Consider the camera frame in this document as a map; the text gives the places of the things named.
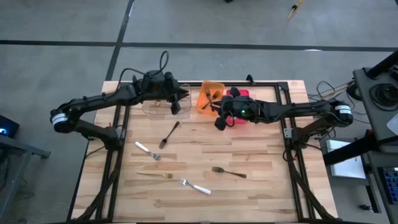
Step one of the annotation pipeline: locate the black support beam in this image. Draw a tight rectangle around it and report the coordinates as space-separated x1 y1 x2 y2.
322 129 379 167

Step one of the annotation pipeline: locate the yellow cable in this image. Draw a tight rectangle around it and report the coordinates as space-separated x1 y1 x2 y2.
287 0 305 21

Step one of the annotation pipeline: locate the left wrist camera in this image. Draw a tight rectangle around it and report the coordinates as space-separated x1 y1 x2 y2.
141 70 162 91

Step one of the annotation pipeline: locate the black tube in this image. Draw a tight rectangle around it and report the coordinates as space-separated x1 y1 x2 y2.
366 49 398 79

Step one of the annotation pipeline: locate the grey metal stand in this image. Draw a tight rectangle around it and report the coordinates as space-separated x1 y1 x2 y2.
0 133 52 224

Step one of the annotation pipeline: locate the black metal rig frame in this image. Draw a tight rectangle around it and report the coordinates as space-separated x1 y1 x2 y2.
67 81 338 224

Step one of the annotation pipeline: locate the white paper sheet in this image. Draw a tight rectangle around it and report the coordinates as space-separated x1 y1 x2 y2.
386 112 398 136

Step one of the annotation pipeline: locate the white box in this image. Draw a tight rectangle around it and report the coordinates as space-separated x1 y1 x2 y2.
326 139 367 180

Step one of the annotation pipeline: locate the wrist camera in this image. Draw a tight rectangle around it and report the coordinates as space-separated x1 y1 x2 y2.
231 100 245 116
141 70 162 91

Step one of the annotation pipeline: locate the black box with blue light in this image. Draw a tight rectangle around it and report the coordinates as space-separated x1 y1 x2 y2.
0 114 20 139

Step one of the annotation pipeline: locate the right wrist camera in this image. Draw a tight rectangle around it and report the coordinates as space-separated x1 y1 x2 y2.
231 100 245 116

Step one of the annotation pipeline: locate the clear plastic bin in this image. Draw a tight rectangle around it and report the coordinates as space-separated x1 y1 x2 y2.
141 82 193 121

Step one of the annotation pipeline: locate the dark grey equipment rack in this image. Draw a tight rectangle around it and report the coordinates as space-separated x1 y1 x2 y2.
362 149 398 224

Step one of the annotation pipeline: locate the gold fork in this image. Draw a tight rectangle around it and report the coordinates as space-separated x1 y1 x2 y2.
136 171 174 180

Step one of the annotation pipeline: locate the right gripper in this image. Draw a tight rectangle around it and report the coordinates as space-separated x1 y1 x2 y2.
214 87 256 131

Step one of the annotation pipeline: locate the white-handled silver fork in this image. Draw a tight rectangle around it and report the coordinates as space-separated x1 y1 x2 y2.
178 177 212 196
134 141 162 161

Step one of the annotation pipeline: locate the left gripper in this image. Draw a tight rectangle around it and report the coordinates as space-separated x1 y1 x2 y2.
133 72 191 115

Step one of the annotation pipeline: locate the pink plastic bin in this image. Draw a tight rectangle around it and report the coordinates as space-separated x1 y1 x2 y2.
224 88 251 125

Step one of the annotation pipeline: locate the grey equipment cart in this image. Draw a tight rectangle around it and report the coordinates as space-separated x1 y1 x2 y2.
352 67 398 154

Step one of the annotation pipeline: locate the orange plastic bin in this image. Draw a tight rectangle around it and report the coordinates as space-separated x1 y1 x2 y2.
195 80 226 118

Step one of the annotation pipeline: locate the coiled black cable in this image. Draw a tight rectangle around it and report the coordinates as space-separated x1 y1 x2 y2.
369 83 398 112

